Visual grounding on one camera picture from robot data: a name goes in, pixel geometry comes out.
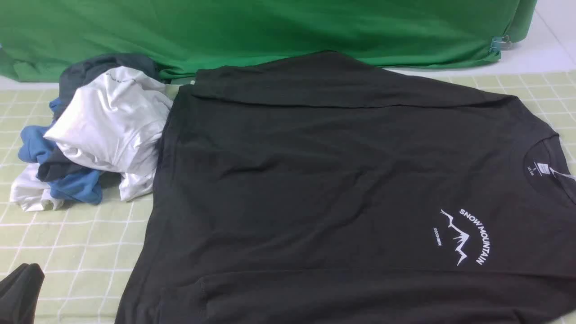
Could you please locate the green checkered tablecloth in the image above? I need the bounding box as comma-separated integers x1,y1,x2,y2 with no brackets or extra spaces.
0,69,576,324

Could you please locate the green backdrop cloth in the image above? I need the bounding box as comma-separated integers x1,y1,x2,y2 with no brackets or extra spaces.
0,0,536,82

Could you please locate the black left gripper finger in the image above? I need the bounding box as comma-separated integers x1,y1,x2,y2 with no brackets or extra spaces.
0,263,45,324

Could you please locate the blue garment in pile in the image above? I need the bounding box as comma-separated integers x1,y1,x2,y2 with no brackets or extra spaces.
10,118,103,212

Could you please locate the dark gray garment in pile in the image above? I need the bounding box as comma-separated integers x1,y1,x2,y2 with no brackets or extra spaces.
37,53,161,182

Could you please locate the metal binder clip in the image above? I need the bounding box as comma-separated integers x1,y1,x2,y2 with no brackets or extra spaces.
489,35,513,53

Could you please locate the dark gray long-sleeve shirt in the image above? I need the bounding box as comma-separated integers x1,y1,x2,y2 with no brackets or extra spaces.
115,51,576,324

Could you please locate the white shirt in pile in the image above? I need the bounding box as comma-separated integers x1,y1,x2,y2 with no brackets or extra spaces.
10,66,174,212

